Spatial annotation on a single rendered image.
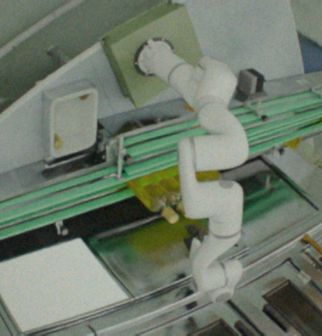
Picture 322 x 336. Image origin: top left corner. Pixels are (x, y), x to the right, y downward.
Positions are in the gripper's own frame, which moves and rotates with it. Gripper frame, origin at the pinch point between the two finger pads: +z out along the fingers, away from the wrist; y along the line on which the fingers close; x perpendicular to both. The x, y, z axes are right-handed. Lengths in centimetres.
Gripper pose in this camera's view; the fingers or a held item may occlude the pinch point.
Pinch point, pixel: (191, 235)
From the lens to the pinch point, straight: 169.0
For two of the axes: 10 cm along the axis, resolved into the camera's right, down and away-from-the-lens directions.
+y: 0.8, -8.0, -6.0
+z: -3.2, -5.9, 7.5
